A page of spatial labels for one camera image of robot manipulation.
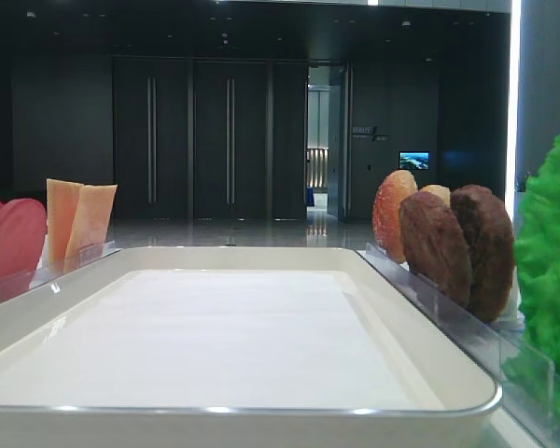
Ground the brown meat patty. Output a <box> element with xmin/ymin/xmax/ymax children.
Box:
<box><xmin>450</xmin><ymin>185</ymin><xmax>515</xmax><ymax>323</ymax></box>
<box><xmin>399</xmin><ymin>191</ymin><xmax>471</xmax><ymax>308</ymax></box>

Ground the white rectangular tray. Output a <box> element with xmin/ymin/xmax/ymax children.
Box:
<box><xmin>0</xmin><ymin>247</ymin><xmax>502</xmax><ymax>447</ymax></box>

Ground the sesame bun top outer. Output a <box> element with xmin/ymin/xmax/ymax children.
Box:
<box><xmin>372</xmin><ymin>170</ymin><xmax>418</xmax><ymax>263</ymax></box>

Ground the orange cheese slice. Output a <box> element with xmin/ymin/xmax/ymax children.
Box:
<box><xmin>63</xmin><ymin>185</ymin><xmax>118</xmax><ymax>273</ymax></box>
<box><xmin>46</xmin><ymin>178</ymin><xmax>83</xmax><ymax>264</ymax></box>

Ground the clear acrylic right rack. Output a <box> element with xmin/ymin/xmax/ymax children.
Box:
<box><xmin>360</xmin><ymin>243</ymin><xmax>560</xmax><ymax>447</ymax></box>

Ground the wall monitor screen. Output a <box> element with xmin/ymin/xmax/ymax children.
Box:
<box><xmin>399</xmin><ymin>151</ymin><xmax>429</xmax><ymax>171</ymax></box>

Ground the brown meat patty outer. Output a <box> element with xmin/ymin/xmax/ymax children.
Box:
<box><xmin>450</xmin><ymin>185</ymin><xmax>515</xmax><ymax>323</ymax></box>

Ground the orange cheese slice inner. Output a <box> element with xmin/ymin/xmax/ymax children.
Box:
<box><xmin>63</xmin><ymin>185</ymin><xmax>118</xmax><ymax>273</ymax></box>

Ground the dark double door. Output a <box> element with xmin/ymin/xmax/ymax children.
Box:
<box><xmin>113</xmin><ymin>58</ymin><xmax>308</xmax><ymax>219</ymax></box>

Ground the bun half inner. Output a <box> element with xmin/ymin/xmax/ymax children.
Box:
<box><xmin>421</xmin><ymin>184</ymin><xmax>451</xmax><ymax>207</ymax></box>

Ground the orange cheese slice outer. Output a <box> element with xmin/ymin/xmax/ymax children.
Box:
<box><xmin>46</xmin><ymin>178</ymin><xmax>83</xmax><ymax>264</ymax></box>

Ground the clear acrylic left rack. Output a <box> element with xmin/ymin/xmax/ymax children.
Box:
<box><xmin>0</xmin><ymin>241</ymin><xmax>117</xmax><ymax>303</ymax></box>

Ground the green lettuce leaf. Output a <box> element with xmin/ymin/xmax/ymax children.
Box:
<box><xmin>503</xmin><ymin>134</ymin><xmax>560</xmax><ymax>428</ymax></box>

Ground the brown meat patty inner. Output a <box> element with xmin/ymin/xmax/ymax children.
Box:
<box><xmin>399</xmin><ymin>191</ymin><xmax>471</xmax><ymax>308</ymax></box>

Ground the clear acrylic rack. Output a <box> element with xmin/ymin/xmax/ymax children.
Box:
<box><xmin>360</xmin><ymin>243</ymin><xmax>560</xmax><ymax>447</ymax></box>
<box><xmin>0</xmin><ymin>241</ymin><xmax>117</xmax><ymax>303</ymax></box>

